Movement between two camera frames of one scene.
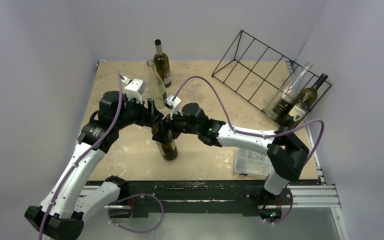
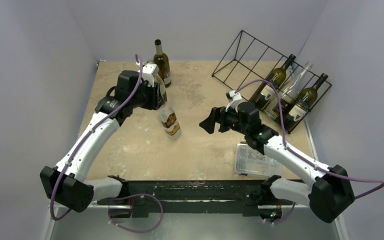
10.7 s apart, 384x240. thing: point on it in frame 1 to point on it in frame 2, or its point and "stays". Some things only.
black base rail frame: [159, 197] stays
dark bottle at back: [161, 63] stays
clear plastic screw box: [251, 163] stays
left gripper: [148, 118] to [156, 100]
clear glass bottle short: [276, 109] stays
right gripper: [171, 122] to [224, 120]
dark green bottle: [169, 151] to [267, 92]
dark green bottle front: [301, 104] stays
